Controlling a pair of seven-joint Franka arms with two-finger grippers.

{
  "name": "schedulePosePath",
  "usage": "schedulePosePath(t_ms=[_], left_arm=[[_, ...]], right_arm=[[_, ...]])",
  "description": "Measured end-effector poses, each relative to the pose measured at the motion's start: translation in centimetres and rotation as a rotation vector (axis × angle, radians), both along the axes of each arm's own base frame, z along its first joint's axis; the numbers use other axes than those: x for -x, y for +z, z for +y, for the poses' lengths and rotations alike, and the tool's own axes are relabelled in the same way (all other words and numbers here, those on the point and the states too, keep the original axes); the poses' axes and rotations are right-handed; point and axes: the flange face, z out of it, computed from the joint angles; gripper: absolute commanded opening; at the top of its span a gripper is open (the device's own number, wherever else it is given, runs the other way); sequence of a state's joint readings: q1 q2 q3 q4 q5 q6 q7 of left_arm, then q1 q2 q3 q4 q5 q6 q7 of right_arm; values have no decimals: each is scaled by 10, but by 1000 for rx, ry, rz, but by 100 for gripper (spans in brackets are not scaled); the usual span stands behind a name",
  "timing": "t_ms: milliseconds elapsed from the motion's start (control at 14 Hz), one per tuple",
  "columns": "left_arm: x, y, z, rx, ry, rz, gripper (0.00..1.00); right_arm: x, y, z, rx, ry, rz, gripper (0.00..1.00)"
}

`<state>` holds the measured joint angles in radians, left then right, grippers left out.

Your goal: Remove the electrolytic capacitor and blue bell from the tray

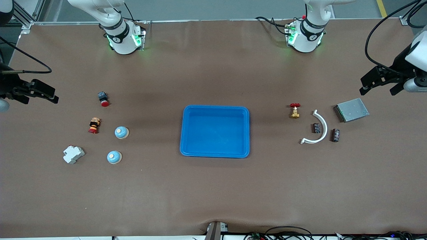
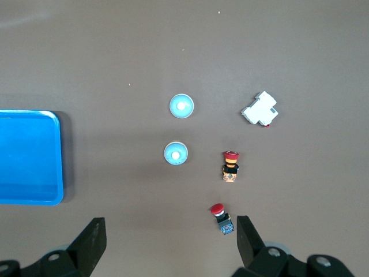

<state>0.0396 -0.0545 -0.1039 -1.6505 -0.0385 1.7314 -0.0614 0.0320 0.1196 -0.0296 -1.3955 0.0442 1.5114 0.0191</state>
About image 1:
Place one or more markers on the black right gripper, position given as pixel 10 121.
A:
pixel 7 85

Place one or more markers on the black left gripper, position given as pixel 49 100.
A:
pixel 399 64

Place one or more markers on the small black connector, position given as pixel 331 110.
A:
pixel 335 135
pixel 316 128

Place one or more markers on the blue desk bell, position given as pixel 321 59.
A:
pixel 114 157
pixel 121 132

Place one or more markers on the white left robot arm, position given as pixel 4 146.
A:
pixel 305 40

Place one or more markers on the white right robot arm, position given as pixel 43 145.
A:
pixel 121 40

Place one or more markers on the grey metal box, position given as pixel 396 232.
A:
pixel 353 110

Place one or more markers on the red emergency button orange base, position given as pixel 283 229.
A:
pixel 94 125

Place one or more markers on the red pushbutton with black base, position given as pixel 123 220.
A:
pixel 102 97

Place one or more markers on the white circuit breaker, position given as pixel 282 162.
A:
pixel 73 155

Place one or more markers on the white curved plastic clip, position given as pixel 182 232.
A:
pixel 324 128

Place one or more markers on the blue plastic tray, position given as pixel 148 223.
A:
pixel 217 133

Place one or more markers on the brown table mat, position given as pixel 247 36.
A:
pixel 213 186

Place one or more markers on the grey metal table clamp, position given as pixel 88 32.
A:
pixel 215 231

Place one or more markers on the aluminium frame profile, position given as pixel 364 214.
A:
pixel 406 21
pixel 37 11

